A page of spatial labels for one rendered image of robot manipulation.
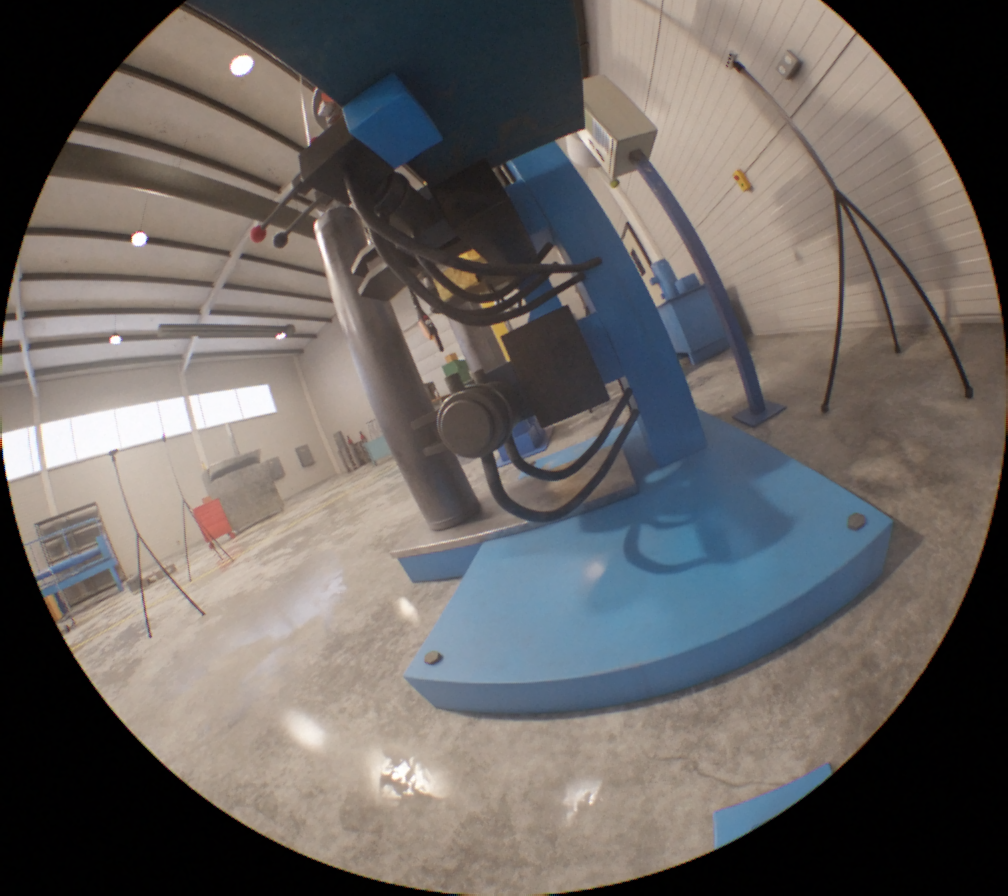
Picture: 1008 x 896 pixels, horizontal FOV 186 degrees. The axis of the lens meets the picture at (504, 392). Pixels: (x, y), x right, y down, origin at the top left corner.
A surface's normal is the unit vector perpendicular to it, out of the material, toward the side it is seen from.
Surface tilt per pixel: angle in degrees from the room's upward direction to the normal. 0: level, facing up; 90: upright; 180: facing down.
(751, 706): 0
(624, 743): 0
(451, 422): 90
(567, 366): 90
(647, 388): 90
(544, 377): 90
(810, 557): 0
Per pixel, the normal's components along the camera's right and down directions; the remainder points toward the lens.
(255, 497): 0.85, -0.38
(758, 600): -0.41, -0.91
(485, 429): -0.24, 0.12
